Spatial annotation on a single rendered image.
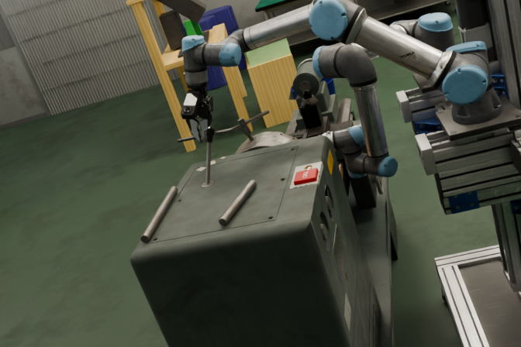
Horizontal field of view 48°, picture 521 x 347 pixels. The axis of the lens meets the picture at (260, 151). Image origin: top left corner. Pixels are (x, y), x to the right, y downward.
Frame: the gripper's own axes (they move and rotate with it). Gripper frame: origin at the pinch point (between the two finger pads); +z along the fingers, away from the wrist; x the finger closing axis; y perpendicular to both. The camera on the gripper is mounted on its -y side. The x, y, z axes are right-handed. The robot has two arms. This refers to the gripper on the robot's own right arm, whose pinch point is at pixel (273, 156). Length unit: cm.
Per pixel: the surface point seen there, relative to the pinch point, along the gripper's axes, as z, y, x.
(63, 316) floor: 192, 71, -109
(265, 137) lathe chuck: -5.9, -20.6, 15.2
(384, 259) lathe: -31, 1, -54
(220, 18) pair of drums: 214, 645, -22
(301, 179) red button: -26, -67, 18
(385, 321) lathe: -32, -36, -54
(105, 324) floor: 153, 56, -109
